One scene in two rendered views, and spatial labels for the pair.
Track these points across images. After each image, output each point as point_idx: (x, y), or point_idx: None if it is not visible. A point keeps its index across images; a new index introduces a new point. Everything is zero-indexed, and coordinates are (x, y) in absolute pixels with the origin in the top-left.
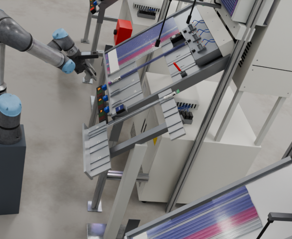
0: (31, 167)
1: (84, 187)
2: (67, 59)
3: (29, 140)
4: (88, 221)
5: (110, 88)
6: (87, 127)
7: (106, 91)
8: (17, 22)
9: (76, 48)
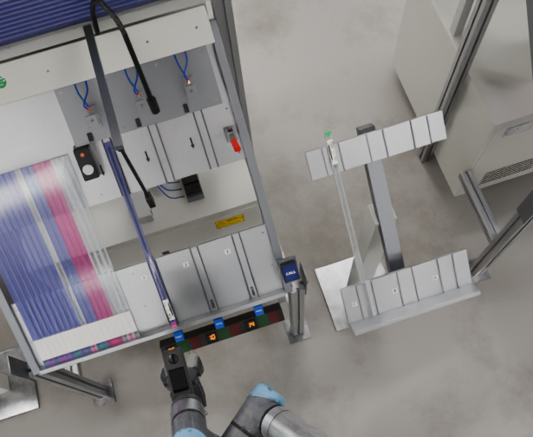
0: None
1: (259, 359)
2: (264, 402)
3: None
4: (331, 330)
5: (189, 317)
6: (354, 325)
7: None
8: None
9: (191, 402)
